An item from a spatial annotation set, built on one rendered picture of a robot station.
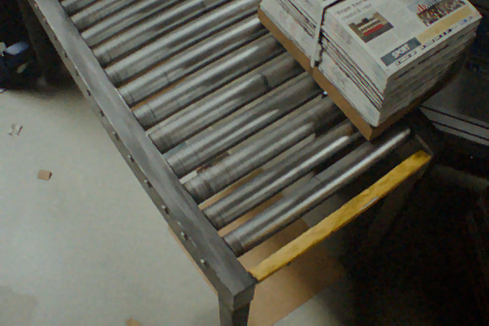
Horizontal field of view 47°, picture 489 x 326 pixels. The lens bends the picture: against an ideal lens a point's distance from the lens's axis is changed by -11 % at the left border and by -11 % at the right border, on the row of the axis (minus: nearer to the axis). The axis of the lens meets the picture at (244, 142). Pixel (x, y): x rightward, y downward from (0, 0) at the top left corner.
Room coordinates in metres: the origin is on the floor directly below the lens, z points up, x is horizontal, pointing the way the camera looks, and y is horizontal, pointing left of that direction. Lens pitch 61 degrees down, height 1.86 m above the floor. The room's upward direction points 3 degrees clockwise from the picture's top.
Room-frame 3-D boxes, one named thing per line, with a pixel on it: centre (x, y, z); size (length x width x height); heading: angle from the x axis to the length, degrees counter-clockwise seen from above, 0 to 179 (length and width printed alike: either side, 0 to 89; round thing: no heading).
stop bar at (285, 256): (0.45, -0.20, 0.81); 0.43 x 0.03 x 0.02; 128
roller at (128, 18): (0.99, 0.20, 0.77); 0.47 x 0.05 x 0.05; 128
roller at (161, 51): (0.89, 0.12, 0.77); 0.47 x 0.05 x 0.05; 128
